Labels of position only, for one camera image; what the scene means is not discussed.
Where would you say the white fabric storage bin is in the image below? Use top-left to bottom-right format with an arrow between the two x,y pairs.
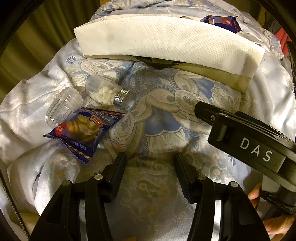
74,14 -> 265,92

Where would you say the right hand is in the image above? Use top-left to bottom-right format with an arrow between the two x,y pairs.
248,183 -> 295,241

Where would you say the pink hanging garment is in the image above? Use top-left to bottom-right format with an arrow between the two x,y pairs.
275,27 -> 291,57

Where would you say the dark blue snack packet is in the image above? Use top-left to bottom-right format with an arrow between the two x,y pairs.
200,15 -> 242,34

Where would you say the clear bottle with white tablets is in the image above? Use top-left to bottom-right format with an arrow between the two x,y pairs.
85,76 -> 135,111

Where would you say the left hand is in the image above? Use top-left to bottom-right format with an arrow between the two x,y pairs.
123,237 -> 137,241

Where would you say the blue biscuit snack packet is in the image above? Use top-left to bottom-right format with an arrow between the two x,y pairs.
44,108 -> 125,164

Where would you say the clear ribbed plastic jar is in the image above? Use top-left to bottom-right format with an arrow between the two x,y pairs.
45,87 -> 83,128

